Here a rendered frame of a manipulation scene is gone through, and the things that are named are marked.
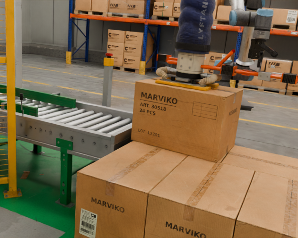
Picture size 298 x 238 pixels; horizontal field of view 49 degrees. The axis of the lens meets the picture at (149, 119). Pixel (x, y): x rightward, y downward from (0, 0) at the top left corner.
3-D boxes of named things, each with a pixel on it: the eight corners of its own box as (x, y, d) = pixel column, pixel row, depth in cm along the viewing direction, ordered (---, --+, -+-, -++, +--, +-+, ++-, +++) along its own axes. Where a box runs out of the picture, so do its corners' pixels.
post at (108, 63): (98, 162, 318) (103, 57, 293) (101, 160, 324) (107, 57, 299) (104, 164, 316) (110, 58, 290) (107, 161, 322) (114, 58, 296)
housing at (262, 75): (257, 79, 193) (258, 71, 192) (258, 78, 199) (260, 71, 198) (269, 80, 190) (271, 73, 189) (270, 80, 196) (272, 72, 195)
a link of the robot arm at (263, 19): (272, 9, 193) (276, 8, 184) (268, 31, 196) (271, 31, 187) (256, 8, 195) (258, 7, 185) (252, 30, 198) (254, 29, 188)
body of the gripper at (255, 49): (249, 58, 202) (252, 38, 198) (264, 60, 198) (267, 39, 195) (247, 59, 195) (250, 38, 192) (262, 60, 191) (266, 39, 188)
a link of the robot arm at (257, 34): (270, 31, 194) (269, 31, 186) (269, 40, 196) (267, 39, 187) (255, 30, 198) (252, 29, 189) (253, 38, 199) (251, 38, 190)
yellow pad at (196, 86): (154, 82, 210) (155, 74, 209) (161, 81, 219) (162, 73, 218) (206, 91, 196) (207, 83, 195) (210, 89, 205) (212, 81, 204)
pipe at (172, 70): (156, 76, 211) (157, 67, 209) (171, 73, 233) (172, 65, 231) (207, 85, 197) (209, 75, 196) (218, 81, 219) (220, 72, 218)
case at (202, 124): (130, 140, 222) (135, 80, 212) (157, 127, 256) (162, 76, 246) (216, 163, 195) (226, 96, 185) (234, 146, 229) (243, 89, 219)
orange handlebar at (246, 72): (150, 62, 221) (151, 56, 220) (168, 60, 248) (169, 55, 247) (300, 83, 184) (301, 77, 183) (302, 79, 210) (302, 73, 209)
